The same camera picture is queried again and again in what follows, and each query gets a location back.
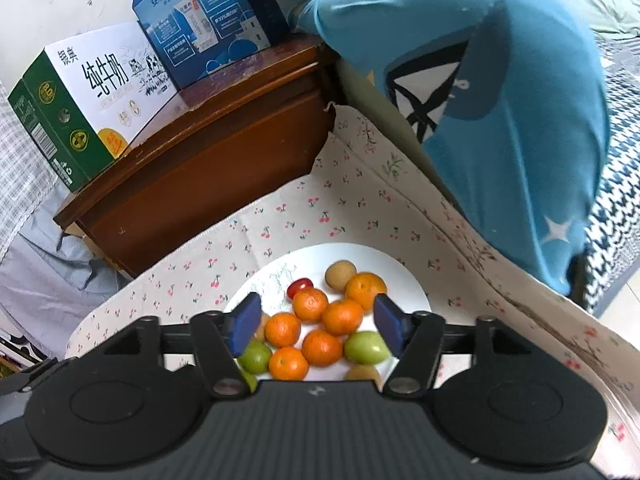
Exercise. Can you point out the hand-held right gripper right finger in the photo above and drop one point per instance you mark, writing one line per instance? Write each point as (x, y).
(387, 325)

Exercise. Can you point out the wooden nightstand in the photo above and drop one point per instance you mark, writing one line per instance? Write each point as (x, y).
(200, 175)

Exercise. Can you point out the red cherry tomato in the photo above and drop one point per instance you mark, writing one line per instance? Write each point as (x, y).
(299, 287)

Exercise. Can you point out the houndstooth blanket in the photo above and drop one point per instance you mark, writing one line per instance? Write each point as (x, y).
(620, 185)

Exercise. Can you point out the white plate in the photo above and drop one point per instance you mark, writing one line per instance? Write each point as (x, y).
(395, 280)

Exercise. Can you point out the blue carton box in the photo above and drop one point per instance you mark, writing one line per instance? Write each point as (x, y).
(210, 35)

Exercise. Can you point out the blue star print pillow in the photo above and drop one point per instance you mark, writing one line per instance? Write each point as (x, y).
(525, 135)

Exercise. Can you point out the olive green bedsheet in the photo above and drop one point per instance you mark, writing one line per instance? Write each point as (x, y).
(370, 110)

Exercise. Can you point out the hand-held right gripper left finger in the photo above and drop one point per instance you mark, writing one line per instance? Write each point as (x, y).
(245, 325)

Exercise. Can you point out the checked cloth cover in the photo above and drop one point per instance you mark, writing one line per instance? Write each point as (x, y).
(30, 270)

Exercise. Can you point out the cherry print tablecloth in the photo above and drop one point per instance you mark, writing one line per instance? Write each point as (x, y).
(350, 200)

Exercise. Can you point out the green and white carton box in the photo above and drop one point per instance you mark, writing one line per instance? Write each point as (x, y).
(55, 125)

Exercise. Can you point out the green plum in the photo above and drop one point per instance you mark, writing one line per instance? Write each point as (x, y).
(366, 347)
(256, 356)
(250, 382)

